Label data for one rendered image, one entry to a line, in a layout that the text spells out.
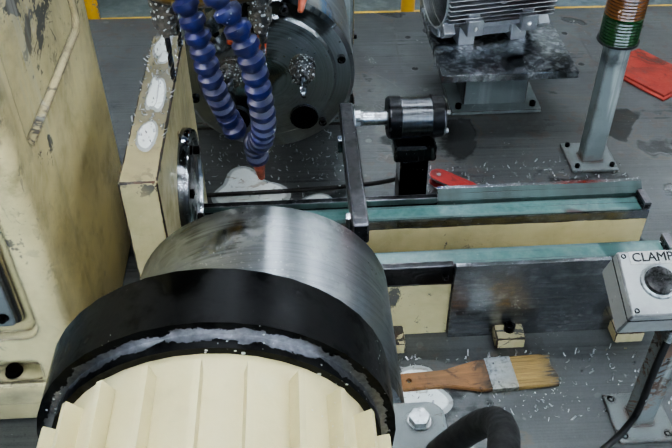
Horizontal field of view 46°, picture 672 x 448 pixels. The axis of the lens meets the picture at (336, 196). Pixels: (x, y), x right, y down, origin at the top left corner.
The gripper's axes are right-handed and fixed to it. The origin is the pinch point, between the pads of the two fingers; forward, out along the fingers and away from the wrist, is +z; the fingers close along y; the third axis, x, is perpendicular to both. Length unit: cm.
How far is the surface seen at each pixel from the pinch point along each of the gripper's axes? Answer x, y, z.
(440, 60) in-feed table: 16.5, 10.2, 8.4
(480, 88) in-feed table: 22.9, 9.2, -1.3
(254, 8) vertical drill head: -14, 55, 49
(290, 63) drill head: 6, 31, 40
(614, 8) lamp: -3.4, 29.7, -8.2
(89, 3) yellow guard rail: 101, -184, 77
